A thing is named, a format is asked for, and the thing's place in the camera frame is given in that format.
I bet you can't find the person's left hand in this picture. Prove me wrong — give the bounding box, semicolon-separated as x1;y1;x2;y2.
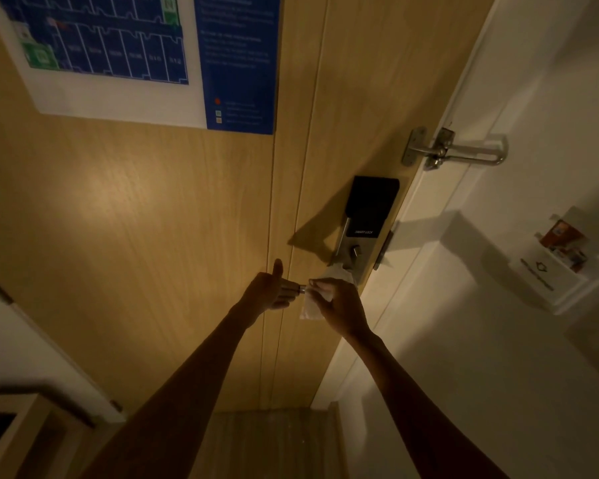
237;259;305;326

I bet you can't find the person's right hand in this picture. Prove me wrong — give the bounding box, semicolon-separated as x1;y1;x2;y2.
309;277;375;341

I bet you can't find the white wet wipe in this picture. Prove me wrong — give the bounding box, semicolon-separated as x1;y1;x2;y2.
299;263;355;323

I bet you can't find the person's left forearm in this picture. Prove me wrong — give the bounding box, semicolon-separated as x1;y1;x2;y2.
79;306;260;479

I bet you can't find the person's right forearm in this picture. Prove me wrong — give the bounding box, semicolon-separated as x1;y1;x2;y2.
351;329;510;479

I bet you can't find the black silver door lock body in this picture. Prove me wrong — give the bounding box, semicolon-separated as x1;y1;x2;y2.
329;176;400;285

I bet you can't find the light wooden door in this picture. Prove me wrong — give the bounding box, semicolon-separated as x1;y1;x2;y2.
0;0;498;414

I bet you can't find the silver door guard latch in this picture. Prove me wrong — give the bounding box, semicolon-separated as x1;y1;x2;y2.
401;126;508;171

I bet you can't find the dark lock edge plate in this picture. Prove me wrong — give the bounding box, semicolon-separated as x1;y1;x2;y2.
373;230;395;271

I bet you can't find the white key card holder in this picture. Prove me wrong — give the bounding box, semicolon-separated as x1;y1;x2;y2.
508;206;599;315

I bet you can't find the blue white floor plan poster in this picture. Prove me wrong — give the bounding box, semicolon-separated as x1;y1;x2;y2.
0;0;283;136

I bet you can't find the wooden side table black top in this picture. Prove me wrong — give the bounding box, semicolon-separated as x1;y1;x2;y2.
0;391;99;479

